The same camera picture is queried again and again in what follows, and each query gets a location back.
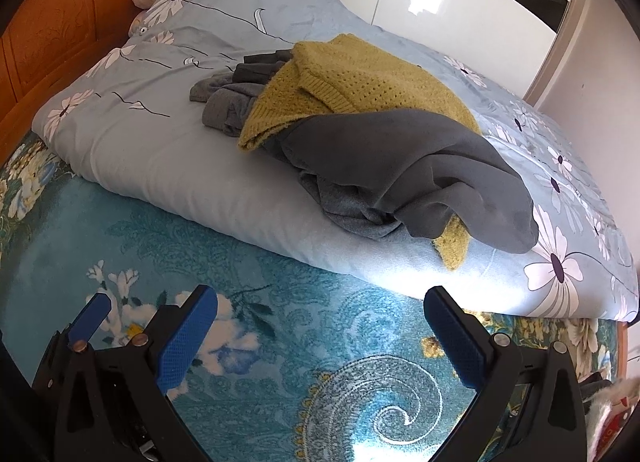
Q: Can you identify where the light blue floral duvet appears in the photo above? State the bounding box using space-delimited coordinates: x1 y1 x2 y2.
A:
32 0 639 321

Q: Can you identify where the teal floral bed blanket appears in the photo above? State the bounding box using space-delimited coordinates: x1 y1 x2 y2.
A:
0 130 622 462

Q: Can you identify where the dark grey garment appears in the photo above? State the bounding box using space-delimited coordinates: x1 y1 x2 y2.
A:
189 57 539 254

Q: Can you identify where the orange wooden headboard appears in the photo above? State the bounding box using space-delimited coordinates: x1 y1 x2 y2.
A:
1 0 140 162

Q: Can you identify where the mustard yellow knit sweater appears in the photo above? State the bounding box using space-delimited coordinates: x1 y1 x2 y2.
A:
239 34 480 270

